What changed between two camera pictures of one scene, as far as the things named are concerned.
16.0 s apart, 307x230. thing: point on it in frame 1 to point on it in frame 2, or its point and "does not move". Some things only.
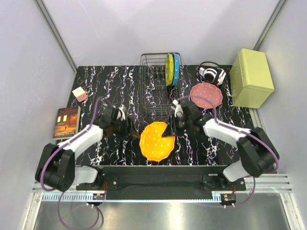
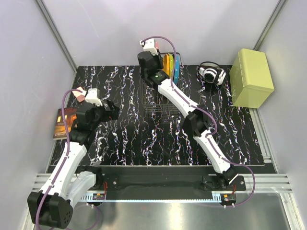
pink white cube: [80, 94] does not move
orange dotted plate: [154, 146] to [166, 68]
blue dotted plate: [176, 59] does not move
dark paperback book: [67, 122] does not move
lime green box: [251, 82] does not move
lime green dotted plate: [169, 69] does not move
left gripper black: [129, 126] to [109, 109]
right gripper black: [171, 128] to [158, 57]
